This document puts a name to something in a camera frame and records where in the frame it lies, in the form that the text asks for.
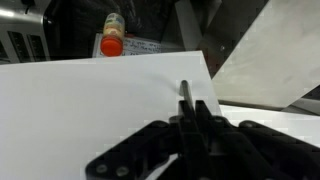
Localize spice bottle red cap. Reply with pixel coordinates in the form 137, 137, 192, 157
99, 12, 126, 58

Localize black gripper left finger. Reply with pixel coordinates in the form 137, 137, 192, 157
85, 100, 214, 180

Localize steel cabinet door handle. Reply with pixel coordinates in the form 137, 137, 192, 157
179, 79, 194, 103

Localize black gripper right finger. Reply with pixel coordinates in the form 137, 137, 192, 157
195, 99, 320, 180

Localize stainless steel toaster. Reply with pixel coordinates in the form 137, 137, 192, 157
0, 0, 51, 65

